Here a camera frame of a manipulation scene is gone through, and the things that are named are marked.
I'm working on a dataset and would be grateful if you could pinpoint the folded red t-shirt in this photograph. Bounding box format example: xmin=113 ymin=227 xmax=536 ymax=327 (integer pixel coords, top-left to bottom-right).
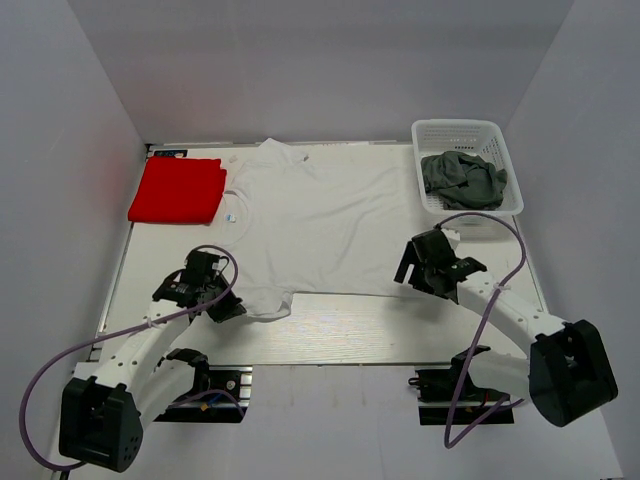
xmin=128 ymin=156 xmax=227 ymax=225

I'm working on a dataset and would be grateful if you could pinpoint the blue label sticker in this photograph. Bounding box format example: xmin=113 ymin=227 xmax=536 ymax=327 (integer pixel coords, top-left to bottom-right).
xmin=152 ymin=149 xmax=188 ymax=158

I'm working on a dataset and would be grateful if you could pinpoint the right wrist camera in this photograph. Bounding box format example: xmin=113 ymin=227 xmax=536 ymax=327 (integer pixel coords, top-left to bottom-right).
xmin=434 ymin=226 xmax=461 ymax=250

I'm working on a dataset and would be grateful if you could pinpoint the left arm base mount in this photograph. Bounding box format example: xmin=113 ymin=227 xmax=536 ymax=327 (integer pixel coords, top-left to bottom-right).
xmin=155 ymin=366 xmax=253 ymax=424

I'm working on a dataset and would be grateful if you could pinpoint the dark grey t-shirt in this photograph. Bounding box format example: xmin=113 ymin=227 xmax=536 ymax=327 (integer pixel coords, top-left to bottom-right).
xmin=420 ymin=151 xmax=508 ymax=211

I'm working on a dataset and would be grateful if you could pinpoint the white t-shirt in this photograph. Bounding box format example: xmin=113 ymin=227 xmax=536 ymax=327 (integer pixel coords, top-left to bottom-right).
xmin=218 ymin=139 xmax=414 ymax=319

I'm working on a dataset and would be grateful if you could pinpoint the white plastic basket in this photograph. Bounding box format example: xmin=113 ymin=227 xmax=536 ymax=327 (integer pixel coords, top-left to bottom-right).
xmin=411 ymin=119 xmax=524 ymax=218

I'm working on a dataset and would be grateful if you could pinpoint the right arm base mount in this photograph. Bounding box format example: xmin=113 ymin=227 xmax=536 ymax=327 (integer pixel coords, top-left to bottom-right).
xmin=408 ymin=366 xmax=504 ymax=426

